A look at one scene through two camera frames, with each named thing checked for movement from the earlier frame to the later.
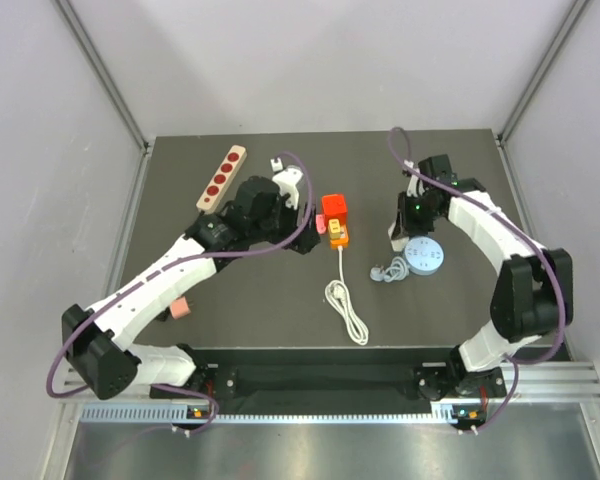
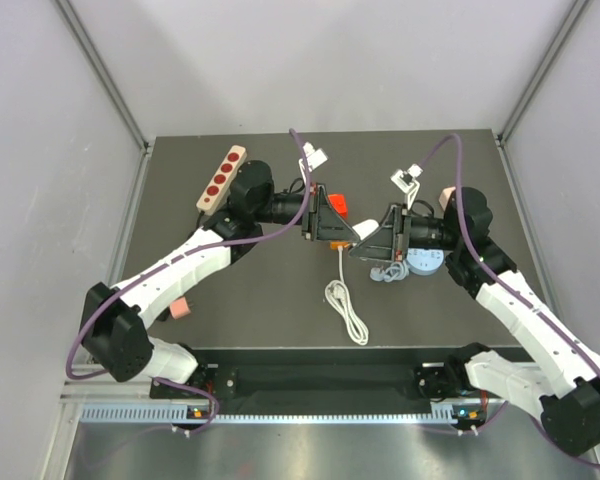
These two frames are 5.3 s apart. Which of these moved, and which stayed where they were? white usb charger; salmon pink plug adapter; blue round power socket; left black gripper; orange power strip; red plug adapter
Moved: white usb charger; left black gripper
Stayed: red plug adapter; salmon pink plug adapter; blue round power socket; orange power strip
